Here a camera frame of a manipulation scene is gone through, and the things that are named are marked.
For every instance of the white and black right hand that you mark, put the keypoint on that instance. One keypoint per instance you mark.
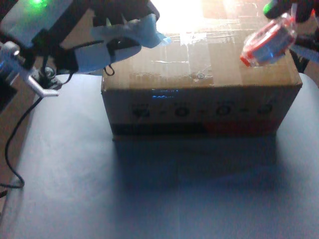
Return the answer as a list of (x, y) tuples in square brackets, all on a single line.
[(306, 10)]

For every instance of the white and black left hand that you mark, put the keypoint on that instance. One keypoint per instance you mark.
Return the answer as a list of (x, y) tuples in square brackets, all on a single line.
[(30, 22)]

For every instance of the red and clear container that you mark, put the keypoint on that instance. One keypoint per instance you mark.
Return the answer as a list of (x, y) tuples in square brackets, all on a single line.
[(269, 47)]

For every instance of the blue plastic bag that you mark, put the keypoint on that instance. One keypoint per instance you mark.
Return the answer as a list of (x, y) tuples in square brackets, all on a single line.
[(99, 57)]

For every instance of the large cardboard box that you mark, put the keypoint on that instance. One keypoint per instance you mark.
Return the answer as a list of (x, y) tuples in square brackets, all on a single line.
[(199, 82)]

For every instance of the white table sheet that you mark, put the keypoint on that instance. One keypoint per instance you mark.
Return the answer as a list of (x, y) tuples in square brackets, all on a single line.
[(149, 199)]

